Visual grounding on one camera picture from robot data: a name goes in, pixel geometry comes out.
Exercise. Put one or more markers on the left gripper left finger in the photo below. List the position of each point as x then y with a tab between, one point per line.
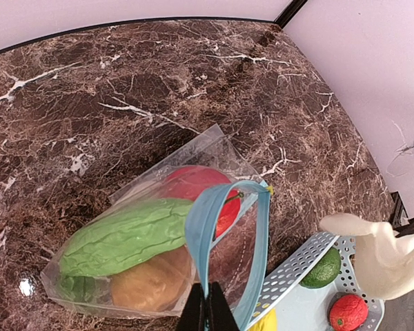
193	316

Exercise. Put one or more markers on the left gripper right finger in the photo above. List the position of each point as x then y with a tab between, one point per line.
218	314

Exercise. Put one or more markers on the brown potato toy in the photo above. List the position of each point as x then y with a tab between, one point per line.
154	285

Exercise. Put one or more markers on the clear zip top bag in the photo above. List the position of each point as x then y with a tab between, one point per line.
188	237

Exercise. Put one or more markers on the green cucumber toy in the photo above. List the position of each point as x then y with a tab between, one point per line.
126	238

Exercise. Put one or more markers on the white mushroom toy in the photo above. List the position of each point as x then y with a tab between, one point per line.
384	263

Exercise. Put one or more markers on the yellow corn toy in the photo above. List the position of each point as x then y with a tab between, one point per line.
267	323

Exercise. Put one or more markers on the light blue plastic basket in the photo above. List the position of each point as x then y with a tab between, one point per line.
299	308

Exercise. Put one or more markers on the green round fruit toy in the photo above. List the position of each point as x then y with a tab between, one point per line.
324	272

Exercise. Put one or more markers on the red raspberry toy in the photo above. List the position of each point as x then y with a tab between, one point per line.
348	313

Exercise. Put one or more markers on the black aluminium frame rail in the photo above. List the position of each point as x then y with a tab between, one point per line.
398	217

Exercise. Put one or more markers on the right black frame post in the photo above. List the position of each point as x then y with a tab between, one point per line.
289	12

